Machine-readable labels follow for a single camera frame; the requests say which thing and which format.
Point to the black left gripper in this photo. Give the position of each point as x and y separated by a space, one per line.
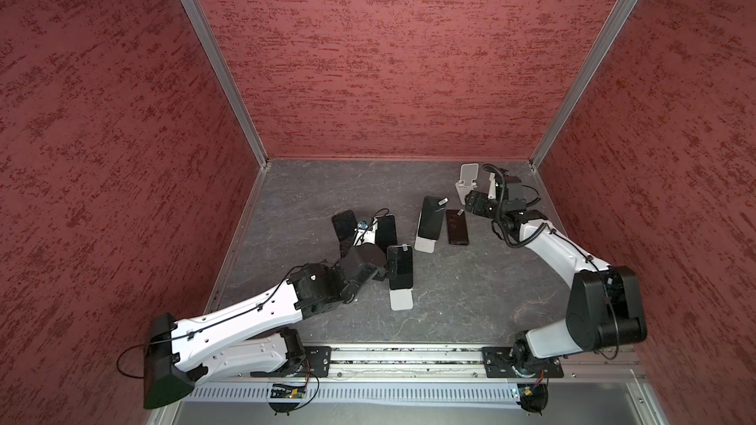
381 273

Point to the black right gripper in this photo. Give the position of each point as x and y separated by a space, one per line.
480 199

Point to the black phone table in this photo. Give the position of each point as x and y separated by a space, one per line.
345 225

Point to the white stand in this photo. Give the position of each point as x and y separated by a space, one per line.
466 182
423 244
401 299

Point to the purple edged dark phone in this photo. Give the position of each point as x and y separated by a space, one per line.
457 229

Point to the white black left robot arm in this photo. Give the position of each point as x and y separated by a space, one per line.
255 335

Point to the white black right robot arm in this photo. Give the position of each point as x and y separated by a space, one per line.
605 307

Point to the black phone with sticker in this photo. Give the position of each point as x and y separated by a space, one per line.
435 207

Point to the left small circuit board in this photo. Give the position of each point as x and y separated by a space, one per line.
289 392

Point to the small circuit board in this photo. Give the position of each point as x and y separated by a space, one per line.
531 392
289 392

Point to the right small circuit board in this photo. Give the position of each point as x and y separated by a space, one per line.
531 392

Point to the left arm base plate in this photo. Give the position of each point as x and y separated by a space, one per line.
317 361

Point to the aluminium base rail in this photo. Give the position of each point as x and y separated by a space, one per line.
463 363

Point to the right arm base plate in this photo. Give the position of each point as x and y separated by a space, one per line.
499 362

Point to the white slotted cable duct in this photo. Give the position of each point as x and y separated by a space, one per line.
412 394

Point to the aluminium corner post left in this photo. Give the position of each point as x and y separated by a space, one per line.
203 30

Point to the aluminium corner post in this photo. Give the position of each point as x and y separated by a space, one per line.
619 14
203 30

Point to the aluminium corner post right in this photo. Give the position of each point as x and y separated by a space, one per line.
619 14

